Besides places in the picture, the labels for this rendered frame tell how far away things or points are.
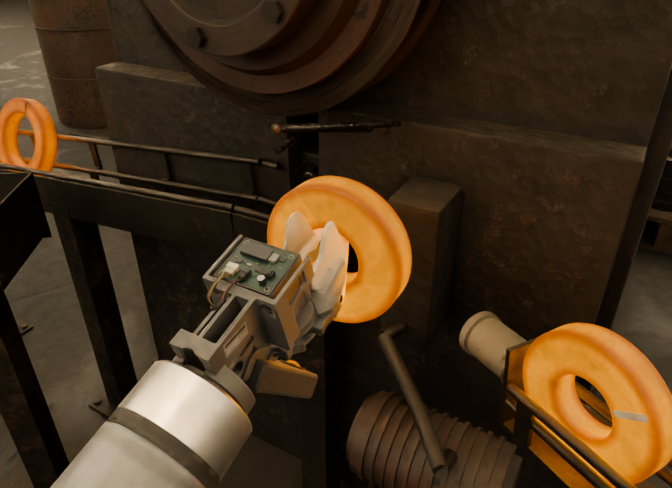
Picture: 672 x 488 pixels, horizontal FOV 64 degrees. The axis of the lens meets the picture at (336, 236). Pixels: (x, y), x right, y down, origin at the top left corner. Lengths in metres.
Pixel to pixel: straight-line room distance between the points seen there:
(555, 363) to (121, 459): 0.41
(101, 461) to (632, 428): 0.44
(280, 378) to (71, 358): 1.38
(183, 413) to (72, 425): 1.24
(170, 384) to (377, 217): 0.23
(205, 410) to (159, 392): 0.03
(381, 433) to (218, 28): 0.55
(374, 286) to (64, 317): 1.56
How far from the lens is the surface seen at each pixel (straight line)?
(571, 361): 0.59
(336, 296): 0.48
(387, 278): 0.52
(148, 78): 1.09
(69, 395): 1.70
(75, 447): 1.55
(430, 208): 0.71
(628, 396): 0.56
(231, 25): 0.68
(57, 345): 1.88
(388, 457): 0.78
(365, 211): 0.50
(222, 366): 0.41
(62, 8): 3.59
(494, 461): 0.76
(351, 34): 0.67
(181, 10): 0.73
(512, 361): 0.63
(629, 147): 0.78
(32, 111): 1.36
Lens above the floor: 1.12
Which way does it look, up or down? 30 degrees down
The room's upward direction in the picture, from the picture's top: straight up
